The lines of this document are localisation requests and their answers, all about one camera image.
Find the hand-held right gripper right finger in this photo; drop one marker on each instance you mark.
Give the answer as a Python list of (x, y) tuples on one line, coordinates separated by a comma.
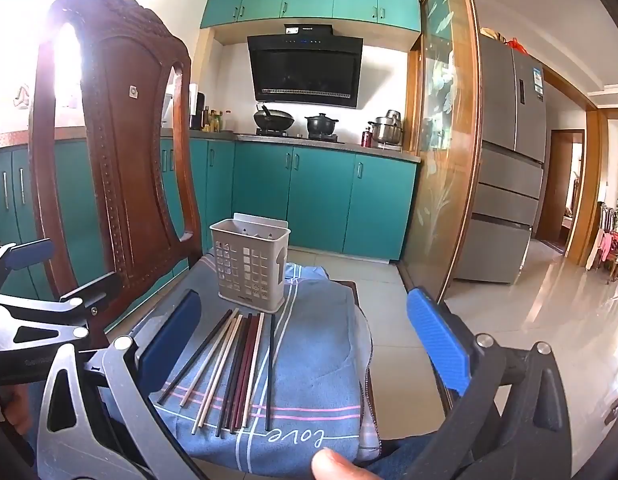
[(439, 345)]

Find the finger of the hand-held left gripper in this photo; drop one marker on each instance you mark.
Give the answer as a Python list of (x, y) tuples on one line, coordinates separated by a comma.
[(31, 254), (91, 292)]

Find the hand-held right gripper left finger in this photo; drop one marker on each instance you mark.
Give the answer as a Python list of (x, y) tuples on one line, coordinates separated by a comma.
[(171, 342)]

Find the beige plastic utensil holder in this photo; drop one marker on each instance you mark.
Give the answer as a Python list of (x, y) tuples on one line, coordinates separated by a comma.
[(249, 272)]

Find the person's right hand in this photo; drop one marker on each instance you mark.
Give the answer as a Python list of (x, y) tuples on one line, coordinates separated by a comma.
[(336, 466)]

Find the carved wooden chair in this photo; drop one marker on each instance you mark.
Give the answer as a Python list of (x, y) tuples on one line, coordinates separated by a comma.
[(124, 160), (9, 210)]

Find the person's jeans leg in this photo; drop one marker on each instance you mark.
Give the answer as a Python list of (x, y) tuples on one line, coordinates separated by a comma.
[(404, 455)]

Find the blue striped towel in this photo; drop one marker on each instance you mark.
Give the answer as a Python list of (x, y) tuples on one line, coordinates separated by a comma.
[(314, 350)]

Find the etched glass sliding door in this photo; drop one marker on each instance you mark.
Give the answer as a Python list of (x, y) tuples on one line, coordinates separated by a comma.
[(444, 160)]

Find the white adhesive hook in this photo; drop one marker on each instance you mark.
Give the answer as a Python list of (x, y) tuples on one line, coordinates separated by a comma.
[(133, 91)]

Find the teal base cabinet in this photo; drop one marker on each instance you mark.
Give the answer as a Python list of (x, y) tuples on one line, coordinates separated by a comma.
[(319, 195)]

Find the wooden chairs with pink cloth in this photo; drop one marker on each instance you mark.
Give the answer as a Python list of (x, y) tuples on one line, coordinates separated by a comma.
[(611, 250)]

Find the silver refrigerator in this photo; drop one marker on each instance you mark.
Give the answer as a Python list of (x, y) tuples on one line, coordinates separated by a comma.
[(509, 160)]

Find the grey kitchen countertop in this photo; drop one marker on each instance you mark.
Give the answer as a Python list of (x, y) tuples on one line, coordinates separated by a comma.
[(389, 153)]

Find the black kettle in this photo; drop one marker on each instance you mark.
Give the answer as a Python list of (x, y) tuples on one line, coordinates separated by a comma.
[(198, 110)]

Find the yellow oil bottle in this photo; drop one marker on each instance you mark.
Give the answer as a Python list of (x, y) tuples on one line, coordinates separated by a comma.
[(217, 122)]

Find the red thermos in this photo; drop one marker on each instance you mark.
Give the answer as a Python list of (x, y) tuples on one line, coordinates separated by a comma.
[(366, 137)]

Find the steel stock pot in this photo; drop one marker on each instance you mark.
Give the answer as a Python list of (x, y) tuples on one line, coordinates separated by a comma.
[(386, 130)]

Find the gas stove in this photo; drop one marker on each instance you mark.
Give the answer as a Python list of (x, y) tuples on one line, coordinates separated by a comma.
[(294, 136)]

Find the black wok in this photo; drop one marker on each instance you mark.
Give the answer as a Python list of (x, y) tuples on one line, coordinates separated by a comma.
[(274, 120)]

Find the black cooking pot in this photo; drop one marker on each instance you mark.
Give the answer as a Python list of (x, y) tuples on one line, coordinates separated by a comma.
[(321, 125)]

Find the black range hood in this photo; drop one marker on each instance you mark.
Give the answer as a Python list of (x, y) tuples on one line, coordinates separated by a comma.
[(304, 70)]

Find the red item on refrigerator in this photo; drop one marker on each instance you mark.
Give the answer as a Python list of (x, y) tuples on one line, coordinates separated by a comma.
[(516, 46)]

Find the wooden door frame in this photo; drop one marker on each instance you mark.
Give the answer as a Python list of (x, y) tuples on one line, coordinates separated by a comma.
[(591, 185)]

